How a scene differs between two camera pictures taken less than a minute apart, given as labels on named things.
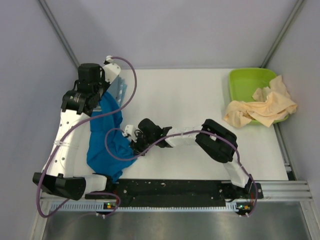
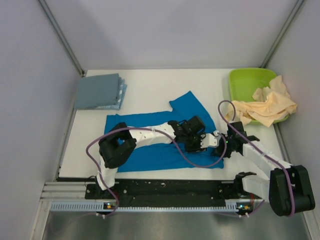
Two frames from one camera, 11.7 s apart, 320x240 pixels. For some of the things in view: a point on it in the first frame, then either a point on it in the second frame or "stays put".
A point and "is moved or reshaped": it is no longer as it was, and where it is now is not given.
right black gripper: x=136 y=146 -> x=219 y=150
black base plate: x=178 y=192 stays put
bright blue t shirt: x=109 y=151 is moved or reshaped
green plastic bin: x=243 y=82 stays put
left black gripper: x=106 y=84 -> x=197 y=148
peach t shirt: x=267 y=105 stays put
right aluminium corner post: x=272 y=49 stays put
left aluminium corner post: x=59 y=31 stays put
